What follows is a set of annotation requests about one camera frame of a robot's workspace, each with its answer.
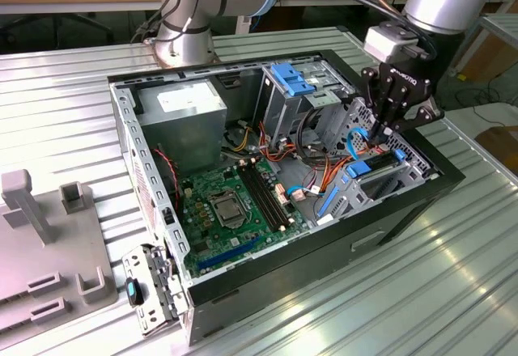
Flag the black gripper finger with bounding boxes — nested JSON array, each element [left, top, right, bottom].
[[361, 67, 405, 146], [382, 99, 445, 146]]

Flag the blue data wire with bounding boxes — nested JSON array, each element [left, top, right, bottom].
[[285, 126, 380, 203]]

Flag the orange red power wire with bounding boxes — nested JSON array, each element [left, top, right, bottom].
[[321, 139, 385, 200]]

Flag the hard disk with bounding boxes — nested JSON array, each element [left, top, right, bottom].
[[317, 148, 408, 218]]

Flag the grey metal disk bay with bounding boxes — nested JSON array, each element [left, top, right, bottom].
[[313, 149, 440, 227]]

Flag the small cardboard box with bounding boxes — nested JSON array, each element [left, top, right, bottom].
[[473, 125, 518, 171]]

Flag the blue plastic drive latch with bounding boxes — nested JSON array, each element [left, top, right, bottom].
[[271, 63, 319, 97]]

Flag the large brown box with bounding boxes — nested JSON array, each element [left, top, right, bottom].
[[444, 6, 518, 84]]

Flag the grey metal drive cage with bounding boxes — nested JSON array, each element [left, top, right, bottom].
[[254, 58, 353, 150]]

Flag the black RAM slot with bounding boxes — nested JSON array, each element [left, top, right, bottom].
[[236, 164, 282, 232], [253, 161, 295, 227], [242, 163, 287, 231], [247, 162, 291, 228]]

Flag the black PC case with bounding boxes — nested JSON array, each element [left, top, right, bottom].
[[105, 48, 466, 347]]

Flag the silver CPU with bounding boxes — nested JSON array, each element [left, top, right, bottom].
[[214, 201, 243, 223]]

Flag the CPU socket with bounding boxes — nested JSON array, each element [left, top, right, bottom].
[[205, 195, 250, 231]]

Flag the grey power supply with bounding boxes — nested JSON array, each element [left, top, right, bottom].
[[135, 78, 228, 179]]

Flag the blue expansion slot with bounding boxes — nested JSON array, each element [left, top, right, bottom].
[[197, 237, 262, 272]]

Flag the green motherboard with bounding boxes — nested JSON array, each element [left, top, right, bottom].
[[180, 157, 312, 280]]

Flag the black latch blue stripe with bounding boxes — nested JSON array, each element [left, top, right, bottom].
[[124, 277, 146, 307]]

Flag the grey parts rack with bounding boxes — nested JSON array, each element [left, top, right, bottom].
[[0, 169, 121, 328]]

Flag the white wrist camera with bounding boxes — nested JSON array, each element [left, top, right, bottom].
[[363, 23, 420, 62]]

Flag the thick black cables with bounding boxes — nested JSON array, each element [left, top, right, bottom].
[[296, 107, 327, 165]]

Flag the aluminium frame stand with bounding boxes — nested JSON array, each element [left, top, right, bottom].
[[424, 11, 518, 104]]

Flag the thin purple wire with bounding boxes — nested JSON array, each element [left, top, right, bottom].
[[301, 168, 325, 197]]

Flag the orange red wire bundle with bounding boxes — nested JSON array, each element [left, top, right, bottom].
[[257, 123, 311, 171]]

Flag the yellow black wire bundle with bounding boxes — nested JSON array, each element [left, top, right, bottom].
[[226, 119, 256, 150]]

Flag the red black twisted wire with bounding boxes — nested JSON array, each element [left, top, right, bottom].
[[152, 146, 182, 214]]

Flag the hinged metal slot bracket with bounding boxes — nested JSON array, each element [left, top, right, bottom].
[[121, 242, 191, 337]]

